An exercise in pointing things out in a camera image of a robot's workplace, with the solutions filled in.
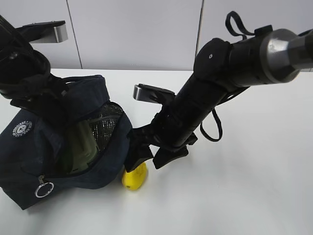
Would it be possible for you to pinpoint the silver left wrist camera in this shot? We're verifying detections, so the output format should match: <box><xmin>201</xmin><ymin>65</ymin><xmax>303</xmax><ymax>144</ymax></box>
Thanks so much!
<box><xmin>17</xmin><ymin>21</ymin><xmax>68</xmax><ymax>44</ymax></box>

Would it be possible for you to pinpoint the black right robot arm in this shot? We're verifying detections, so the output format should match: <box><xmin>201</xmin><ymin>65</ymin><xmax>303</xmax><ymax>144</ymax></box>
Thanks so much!
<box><xmin>124</xmin><ymin>26</ymin><xmax>313</xmax><ymax>172</ymax></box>

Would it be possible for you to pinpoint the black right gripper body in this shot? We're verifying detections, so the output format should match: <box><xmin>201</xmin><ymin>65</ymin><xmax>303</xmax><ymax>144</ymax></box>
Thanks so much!
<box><xmin>128</xmin><ymin>105</ymin><xmax>198</xmax><ymax>152</ymax></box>

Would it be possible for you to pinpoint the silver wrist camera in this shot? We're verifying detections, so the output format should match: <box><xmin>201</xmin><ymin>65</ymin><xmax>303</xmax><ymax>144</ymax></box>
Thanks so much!
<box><xmin>133</xmin><ymin>84</ymin><xmax>176</xmax><ymax>105</ymax></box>
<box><xmin>17</xmin><ymin>21</ymin><xmax>68</xmax><ymax>44</ymax></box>

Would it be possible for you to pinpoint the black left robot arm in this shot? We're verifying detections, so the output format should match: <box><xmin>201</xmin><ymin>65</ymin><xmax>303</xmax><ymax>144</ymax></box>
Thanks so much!
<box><xmin>0</xmin><ymin>17</ymin><xmax>69</xmax><ymax>127</ymax></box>

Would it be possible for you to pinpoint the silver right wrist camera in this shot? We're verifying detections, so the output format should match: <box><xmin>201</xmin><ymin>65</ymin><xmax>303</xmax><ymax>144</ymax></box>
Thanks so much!
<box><xmin>133</xmin><ymin>84</ymin><xmax>176</xmax><ymax>105</ymax></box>

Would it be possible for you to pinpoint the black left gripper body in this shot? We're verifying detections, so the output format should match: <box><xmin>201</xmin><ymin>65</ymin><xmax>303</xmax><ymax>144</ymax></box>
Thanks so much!
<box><xmin>10</xmin><ymin>73</ymin><xmax>71</xmax><ymax>126</ymax></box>

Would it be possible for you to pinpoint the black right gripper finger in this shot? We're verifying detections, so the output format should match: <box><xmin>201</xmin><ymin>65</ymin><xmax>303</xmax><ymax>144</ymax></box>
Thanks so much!
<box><xmin>153</xmin><ymin>146</ymin><xmax>188</xmax><ymax>169</ymax></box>
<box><xmin>125</xmin><ymin>140</ymin><xmax>153</xmax><ymax>173</ymax></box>

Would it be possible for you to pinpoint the green lid food container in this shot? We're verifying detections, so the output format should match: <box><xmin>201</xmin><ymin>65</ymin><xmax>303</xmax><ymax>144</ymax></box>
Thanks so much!
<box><xmin>66</xmin><ymin>120</ymin><xmax>98</xmax><ymax>173</ymax></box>

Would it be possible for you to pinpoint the yellow lemon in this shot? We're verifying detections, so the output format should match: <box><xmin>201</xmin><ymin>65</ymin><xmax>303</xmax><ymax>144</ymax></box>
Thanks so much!
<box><xmin>121</xmin><ymin>163</ymin><xmax>148</xmax><ymax>191</ymax></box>

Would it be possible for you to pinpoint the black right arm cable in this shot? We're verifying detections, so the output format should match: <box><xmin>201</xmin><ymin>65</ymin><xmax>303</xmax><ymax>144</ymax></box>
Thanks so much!
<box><xmin>200</xmin><ymin>107</ymin><xmax>224</xmax><ymax>142</ymax></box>

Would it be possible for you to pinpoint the silver zipper pull ring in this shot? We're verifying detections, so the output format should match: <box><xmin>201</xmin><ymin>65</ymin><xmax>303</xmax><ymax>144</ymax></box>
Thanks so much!
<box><xmin>35</xmin><ymin>175</ymin><xmax>54</xmax><ymax>198</ymax></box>

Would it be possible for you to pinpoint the dark navy lunch bag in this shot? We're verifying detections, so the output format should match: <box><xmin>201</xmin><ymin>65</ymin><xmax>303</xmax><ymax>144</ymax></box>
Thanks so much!
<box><xmin>0</xmin><ymin>75</ymin><xmax>132</xmax><ymax>210</ymax></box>

